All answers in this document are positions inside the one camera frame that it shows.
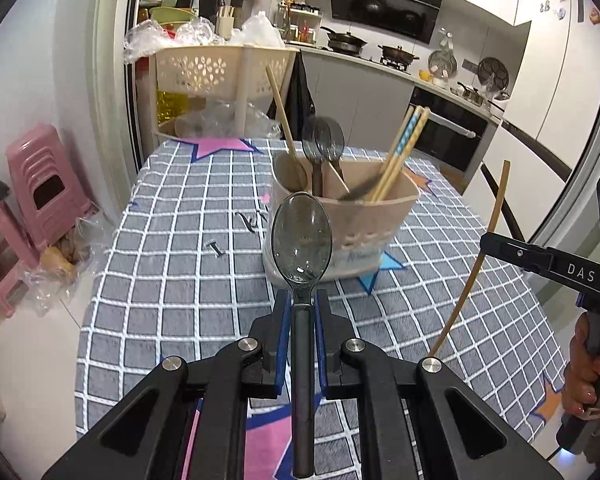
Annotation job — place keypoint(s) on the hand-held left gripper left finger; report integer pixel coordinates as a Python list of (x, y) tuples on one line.
[(281, 340)]

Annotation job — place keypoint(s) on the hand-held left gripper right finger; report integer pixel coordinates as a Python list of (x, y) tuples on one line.
[(321, 340)]

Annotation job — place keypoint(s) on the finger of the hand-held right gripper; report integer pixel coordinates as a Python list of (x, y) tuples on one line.
[(520, 254)]

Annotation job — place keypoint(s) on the dark translucent plastic spoon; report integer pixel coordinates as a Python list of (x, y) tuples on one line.
[(336, 135), (302, 385), (317, 170)]

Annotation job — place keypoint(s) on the beige plastic utensil holder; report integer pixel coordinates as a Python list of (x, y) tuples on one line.
[(365, 230)]

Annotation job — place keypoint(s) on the blue floral wooden chopstick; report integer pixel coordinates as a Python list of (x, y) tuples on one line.
[(417, 135), (407, 140)]

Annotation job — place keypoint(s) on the person's right hand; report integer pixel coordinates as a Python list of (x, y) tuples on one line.
[(577, 375)]

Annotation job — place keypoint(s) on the grey checked tablecloth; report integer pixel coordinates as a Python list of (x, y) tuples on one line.
[(180, 270)]

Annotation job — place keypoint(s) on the black built-in oven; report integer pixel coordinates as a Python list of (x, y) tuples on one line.
[(447, 130)]

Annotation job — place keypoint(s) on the small metal pot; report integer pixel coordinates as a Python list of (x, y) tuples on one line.
[(470, 94)]

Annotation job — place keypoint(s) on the round metal rack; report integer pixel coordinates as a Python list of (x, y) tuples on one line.
[(492, 72)]

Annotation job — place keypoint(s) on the white refrigerator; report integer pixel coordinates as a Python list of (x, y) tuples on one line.
[(555, 60)]

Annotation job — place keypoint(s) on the yellow bowl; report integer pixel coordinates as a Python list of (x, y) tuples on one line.
[(426, 76)]

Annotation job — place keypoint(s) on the metal strainer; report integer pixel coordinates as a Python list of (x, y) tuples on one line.
[(442, 65)]

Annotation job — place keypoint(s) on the crumpled clear plastic bag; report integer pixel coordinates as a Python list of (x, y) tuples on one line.
[(230, 117)]

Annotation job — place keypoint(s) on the gas stove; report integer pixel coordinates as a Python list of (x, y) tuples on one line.
[(395, 62)]

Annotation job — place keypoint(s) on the dark pot with lid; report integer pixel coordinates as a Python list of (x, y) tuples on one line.
[(397, 54)]

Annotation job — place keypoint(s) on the clear bag of ginger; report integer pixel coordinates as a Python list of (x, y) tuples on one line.
[(60, 260)]

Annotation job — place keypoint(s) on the black garbage bag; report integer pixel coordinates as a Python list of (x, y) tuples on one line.
[(297, 95)]

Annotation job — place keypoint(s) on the black wok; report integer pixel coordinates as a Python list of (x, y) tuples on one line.
[(345, 42)]

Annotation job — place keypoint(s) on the beige plastic storage cart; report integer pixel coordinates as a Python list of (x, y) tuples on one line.
[(205, 72)]

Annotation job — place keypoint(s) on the black range hood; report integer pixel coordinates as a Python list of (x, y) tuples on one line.
[(385, 2)]

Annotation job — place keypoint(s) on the pink plastic stool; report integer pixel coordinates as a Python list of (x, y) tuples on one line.
[(0, 250), (45, 170)]

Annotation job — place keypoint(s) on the white spice rack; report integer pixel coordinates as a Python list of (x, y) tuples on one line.
[(305, 20)]

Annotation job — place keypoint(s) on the clear plastic bags pile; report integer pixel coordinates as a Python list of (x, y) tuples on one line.
[(195, 32)]

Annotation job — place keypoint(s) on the white countertop knife holder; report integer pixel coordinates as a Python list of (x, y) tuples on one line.
[(225, 22)]

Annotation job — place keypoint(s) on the green plastic basin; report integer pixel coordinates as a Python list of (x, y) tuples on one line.
[(172, 16)]

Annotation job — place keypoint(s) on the spray bottle with red nozzle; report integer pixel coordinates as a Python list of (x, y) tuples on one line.
[(196, 5)]

